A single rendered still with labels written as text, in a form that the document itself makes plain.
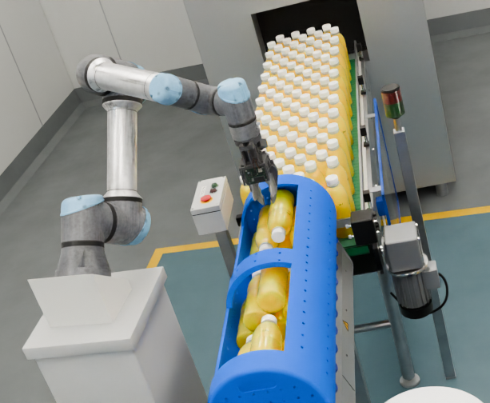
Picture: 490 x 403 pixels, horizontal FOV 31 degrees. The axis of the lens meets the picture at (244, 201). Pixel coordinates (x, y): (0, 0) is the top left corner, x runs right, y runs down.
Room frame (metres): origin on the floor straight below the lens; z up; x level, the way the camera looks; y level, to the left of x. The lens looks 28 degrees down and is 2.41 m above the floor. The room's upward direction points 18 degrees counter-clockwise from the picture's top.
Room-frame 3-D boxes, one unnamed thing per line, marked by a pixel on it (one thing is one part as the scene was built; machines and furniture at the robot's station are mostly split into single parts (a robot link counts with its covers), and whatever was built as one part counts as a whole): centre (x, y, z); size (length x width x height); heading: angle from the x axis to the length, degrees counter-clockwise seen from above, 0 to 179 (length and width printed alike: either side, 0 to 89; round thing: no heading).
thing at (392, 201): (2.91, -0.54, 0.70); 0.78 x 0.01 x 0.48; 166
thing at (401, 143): (2.64, -0.57, 0.55); 0.04 x 0.04 x 1.10; 76
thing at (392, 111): (2.64, -0.57, 1.18); 0.06 x 0.06 x 0.05
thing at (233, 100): (2.09, -0.06, 1.59); 0.09 x 0.08 x 0.11; 40
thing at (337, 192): (2.44, -0.28, 1.00); 0.07 x 0.07 x 0.19
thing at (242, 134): (2.08, -0.06, 1.51); 0.08 x 0.08 x 0.05
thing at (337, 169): (2.57, -0.32, 1.00); 0.07 x 0.07 x 0.19
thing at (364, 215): (2.35, -0.33, 0.95); 0.10 x 0.07 x 0.10; 76
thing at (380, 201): (2.91, -0.52, 0.70); 0.80 x 0.05 x 0.50; 166
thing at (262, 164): (2.08, -0.06, 1.43); 0.09 x 0.08 x 0.12; 166
